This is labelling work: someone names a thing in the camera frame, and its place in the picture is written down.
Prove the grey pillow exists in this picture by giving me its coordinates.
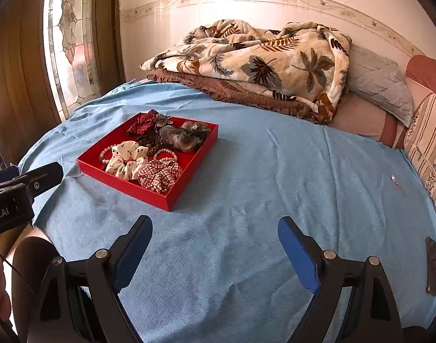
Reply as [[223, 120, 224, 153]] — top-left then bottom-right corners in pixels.
[[347, 44, 414, 128]]

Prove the leaf print blanket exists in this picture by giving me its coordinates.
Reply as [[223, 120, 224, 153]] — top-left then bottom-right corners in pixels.
[[140, 19, 352, 123]]

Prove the grey brown scrunchie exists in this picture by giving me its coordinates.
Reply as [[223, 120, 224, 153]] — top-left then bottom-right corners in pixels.
[[159, 121, 210, 153]]

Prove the smartphone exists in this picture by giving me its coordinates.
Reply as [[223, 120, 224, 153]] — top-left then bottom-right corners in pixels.
[[425, 237, 436, 296]]

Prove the small silver hair pin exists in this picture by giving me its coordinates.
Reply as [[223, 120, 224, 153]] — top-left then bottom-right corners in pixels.
[[390, 175, 407, 197]]

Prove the white pearl bracelet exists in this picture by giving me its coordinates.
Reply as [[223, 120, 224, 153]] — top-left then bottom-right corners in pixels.
[[98, 143, 120, 166]]

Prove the brown beaded bracelet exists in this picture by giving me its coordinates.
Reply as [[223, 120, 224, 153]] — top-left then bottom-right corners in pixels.
[[137, 131, 164, 157]]

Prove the red patterned scrunchie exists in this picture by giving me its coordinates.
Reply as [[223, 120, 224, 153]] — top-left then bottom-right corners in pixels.
[[127, 109, 158, 135]]

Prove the white dotted scrunchie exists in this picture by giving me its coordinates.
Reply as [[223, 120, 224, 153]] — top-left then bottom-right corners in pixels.
[[99, 140, 149, 181]]

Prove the rhinestone hair clip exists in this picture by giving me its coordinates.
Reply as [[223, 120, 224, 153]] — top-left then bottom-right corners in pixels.
[[154, 113, 173, 130]]

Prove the striped floral cushion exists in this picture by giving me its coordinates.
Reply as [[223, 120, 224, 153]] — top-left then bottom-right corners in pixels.
[[403, 93, 436, 211]]

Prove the red jewelry tray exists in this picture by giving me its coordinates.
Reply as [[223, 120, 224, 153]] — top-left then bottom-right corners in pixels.
[[78, 113, 218, 212]]

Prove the brown ruffled blanket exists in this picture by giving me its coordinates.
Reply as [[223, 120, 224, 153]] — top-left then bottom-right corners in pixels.
[[147, 68, 335, 125]]

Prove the brown wooden door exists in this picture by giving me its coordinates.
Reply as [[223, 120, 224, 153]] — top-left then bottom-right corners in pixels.
[[0, 0, 60, 163]]

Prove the red plaid scrunchie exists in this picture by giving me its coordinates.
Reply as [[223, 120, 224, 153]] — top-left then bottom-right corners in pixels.
[[138, 158, 182, 194]]

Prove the stained glass window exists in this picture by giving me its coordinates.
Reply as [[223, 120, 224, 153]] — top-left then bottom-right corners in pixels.
[[43, 0, 101, 121]]

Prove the pink headboard cushion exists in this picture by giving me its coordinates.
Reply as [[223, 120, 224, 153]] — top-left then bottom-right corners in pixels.
[[406, 55, 436, 94]]

